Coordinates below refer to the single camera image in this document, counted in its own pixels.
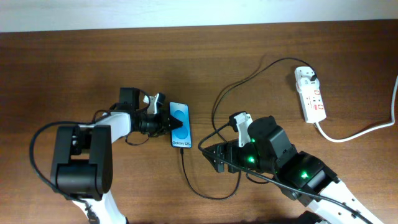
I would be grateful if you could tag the white power strip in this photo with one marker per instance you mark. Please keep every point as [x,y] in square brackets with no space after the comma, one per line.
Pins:
[312,103]

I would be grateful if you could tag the white charger plug adapter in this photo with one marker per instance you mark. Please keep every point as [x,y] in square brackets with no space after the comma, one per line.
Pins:
[304,84]

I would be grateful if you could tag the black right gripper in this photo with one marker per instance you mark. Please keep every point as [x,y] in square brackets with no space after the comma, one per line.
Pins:
[220,157]

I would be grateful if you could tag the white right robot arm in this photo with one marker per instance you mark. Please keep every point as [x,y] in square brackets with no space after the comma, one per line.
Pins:
[263,150]

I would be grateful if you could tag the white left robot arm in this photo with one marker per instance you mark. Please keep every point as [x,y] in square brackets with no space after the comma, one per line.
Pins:
[82,166]

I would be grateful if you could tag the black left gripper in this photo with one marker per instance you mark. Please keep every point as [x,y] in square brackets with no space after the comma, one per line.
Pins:
[161,117]

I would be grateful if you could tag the blue Galaxy smartphone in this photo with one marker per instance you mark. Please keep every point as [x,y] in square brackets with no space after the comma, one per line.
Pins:
[181,136]

